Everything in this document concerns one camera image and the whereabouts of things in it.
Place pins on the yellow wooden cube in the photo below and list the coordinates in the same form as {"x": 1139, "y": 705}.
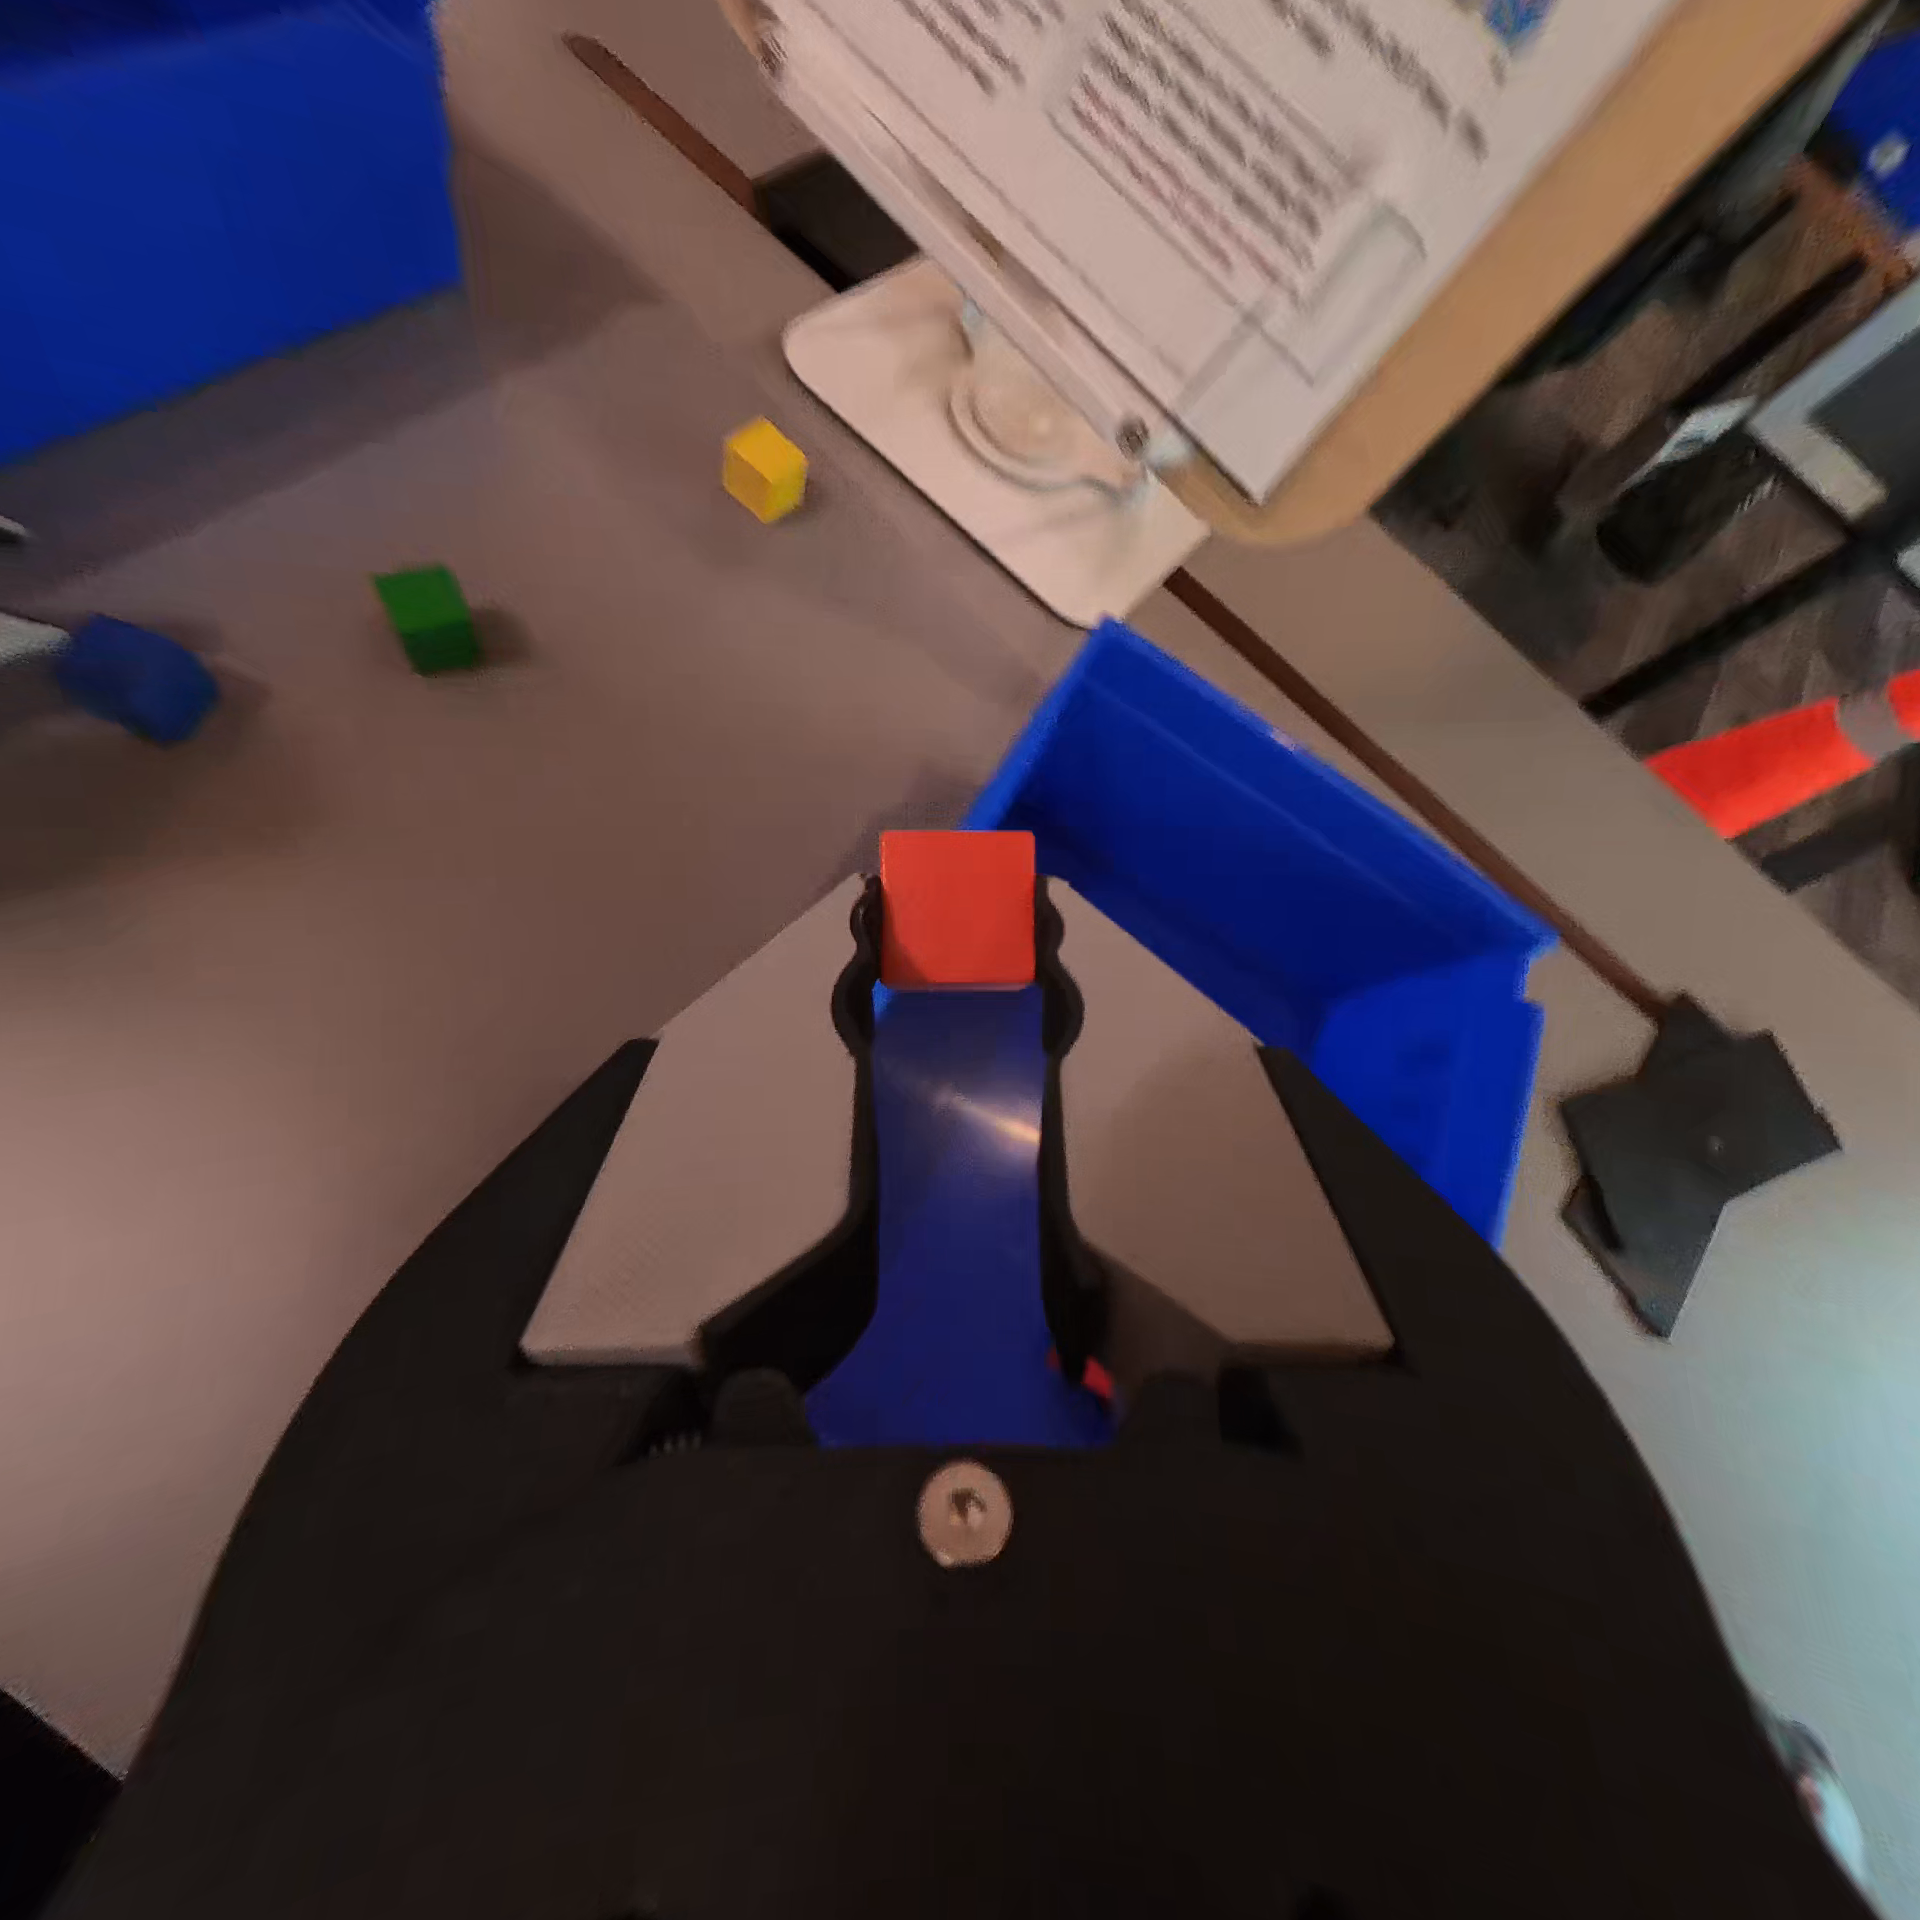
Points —
{"x": 764, "y": 470}

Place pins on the tan board with printed sheet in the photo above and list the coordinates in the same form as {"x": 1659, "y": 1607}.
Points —
{"x": 1200, "y": 180}

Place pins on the black desk plate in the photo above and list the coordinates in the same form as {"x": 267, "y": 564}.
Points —
{"x": 1694, "y": 1155}
{"x": 833, "y": 217}

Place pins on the large blue plastic bin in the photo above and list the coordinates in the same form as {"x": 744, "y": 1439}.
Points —
{"x": 194, "y": 210}

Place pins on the brown strip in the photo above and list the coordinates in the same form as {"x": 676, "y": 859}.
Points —
{"x": 1395, "y": 779}

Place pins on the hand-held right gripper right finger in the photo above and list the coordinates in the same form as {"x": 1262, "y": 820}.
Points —
{"x": 1200, "y": 1199}

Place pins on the white document stand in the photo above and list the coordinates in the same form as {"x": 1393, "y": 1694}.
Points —
{"x": 959, "y": 434}

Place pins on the red wooden cube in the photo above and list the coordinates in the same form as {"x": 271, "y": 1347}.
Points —
{"x": 956, "y": 907}

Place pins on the blue crate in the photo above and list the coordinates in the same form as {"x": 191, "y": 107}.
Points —
{"x": 1876, "y": 128}

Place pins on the orange traffic cone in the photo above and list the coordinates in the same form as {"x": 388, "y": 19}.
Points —
{"x": 1762, "y": 765}

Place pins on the green wooden cube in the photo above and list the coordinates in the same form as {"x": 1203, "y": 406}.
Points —
{"x": 427, "y": 617}

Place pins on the blue wooden cube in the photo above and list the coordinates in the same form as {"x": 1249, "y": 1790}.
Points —
{"x": 137, "y": 680}

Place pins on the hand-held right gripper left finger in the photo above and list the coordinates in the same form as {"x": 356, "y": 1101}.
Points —
{"x": 675, "y": 1185}

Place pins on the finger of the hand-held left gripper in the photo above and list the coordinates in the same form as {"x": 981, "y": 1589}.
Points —
{"x": 30, "y": 635}

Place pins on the grey box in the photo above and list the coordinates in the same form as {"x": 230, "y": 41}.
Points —
{"x": 1838, "y": 404}

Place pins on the grey desk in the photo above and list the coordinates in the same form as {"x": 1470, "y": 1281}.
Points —
{"x": 450, "y": 930}

